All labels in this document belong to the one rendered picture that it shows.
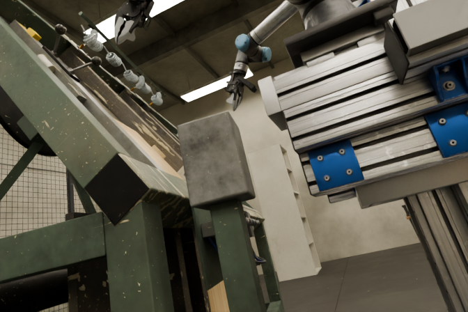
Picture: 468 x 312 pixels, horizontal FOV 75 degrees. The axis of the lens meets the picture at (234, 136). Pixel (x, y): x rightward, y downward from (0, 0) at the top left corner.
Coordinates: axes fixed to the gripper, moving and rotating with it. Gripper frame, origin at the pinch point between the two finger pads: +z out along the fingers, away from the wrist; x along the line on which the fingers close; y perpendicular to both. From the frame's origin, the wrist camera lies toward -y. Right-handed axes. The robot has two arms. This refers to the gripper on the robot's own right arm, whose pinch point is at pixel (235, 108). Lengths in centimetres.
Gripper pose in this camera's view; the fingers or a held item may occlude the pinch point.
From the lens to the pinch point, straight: 159.5
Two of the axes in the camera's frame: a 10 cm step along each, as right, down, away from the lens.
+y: -9.0, -1.4, 4.1
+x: -3.7, -2.3, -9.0
